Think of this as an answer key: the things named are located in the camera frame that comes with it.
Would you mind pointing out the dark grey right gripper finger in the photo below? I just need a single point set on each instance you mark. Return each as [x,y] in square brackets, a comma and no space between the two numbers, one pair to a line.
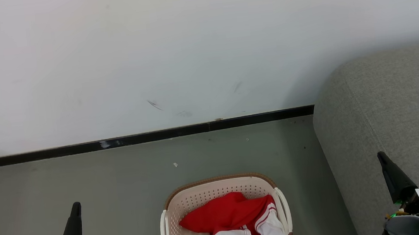
[397,179]

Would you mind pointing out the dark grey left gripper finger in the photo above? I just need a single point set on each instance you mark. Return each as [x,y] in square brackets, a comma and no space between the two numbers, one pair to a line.
[73,231]

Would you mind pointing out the grey fabric sofa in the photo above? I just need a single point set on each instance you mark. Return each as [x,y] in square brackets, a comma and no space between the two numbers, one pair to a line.
[387,106]

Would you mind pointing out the black baseboard strip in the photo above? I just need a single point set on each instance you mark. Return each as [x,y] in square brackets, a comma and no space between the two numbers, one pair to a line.
[157,134]

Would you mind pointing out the cream perforated laundry basket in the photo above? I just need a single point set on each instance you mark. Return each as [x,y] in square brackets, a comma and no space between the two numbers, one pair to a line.
[202,200]

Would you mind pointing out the red jacket with white sleeve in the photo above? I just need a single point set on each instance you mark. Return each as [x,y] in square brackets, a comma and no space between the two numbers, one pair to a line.
[223,211]

